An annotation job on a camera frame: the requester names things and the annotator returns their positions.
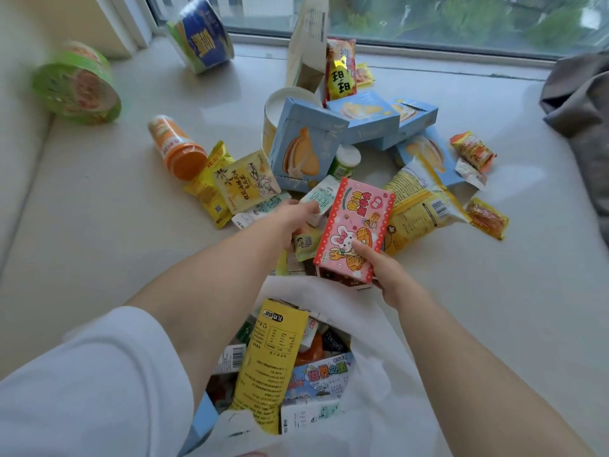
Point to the large yellow snack bag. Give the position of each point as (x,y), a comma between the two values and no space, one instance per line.
(418,204)

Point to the person's right forearm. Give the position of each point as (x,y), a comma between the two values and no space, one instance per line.
(476,375)

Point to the small yellow packet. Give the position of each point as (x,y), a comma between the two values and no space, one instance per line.
(364,75)

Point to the window frame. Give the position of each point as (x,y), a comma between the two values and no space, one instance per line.
(428,45)

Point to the pink rabbit print snack box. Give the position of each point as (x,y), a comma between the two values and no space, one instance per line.
(354,218)

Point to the white and green flat packet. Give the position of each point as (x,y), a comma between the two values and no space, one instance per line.
(254,213)

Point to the small orange snack packet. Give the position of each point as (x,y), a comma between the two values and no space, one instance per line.
(472,149)
(486,217)

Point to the person's right hand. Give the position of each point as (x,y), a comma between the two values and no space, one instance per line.
(390,278)

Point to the grey cloth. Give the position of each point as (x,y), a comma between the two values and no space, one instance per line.
(583,118)

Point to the green bottle with white cap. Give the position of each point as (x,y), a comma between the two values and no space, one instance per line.
(345,161)

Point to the white barcode packet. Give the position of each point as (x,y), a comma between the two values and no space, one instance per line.
(231,359)

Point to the tall yellow box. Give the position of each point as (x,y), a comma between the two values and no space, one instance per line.
(269,361)

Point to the person's right thumb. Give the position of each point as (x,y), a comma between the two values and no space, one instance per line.
(365,250)

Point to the dark packet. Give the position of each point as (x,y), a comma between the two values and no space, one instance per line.
(335,341)

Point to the small green cartoon packet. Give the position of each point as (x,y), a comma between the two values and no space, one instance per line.
(307,245)

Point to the white box with green print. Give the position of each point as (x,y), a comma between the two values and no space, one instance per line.
(307,415)

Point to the person's left hand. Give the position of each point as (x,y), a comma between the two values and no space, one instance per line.
(288,218)

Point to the yellow snack packet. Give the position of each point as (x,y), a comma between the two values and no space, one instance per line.
(207,190)

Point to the white plastic bag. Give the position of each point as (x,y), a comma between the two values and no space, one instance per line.
(380,385)

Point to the tall beige carton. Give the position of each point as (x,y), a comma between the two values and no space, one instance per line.
(307,42)

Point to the pale yellow flower print packet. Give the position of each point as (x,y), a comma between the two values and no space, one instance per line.
(247,183)

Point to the white shirt sleeve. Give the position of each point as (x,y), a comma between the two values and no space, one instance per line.
(90,390)

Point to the green instant noodle bowl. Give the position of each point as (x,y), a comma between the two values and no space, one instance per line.
(76,85)

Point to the orange lidded drink cup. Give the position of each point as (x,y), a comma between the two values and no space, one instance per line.
(176,147)

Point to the small white packet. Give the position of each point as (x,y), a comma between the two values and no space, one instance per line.
(470,173)

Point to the colourful cartoon print box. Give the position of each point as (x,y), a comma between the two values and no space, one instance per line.
(321,378)

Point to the large blue pastry box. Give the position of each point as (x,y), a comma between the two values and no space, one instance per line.
(304,142)

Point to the white and green sachet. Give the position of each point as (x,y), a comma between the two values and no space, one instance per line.
(326,192)

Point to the blue instant noodle bowl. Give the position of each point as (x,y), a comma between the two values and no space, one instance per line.
(202,33)

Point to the yellow and red snack bag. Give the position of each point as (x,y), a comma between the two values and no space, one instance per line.
(340,71)

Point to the person's left forearm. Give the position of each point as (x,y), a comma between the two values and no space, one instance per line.
(209,299)

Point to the person's left fingers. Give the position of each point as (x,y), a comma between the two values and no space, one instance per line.
(304,210)

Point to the light blue box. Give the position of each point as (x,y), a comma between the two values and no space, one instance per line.
(202,421)

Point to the yellow paper cup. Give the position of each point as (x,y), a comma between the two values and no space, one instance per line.
(285,102)

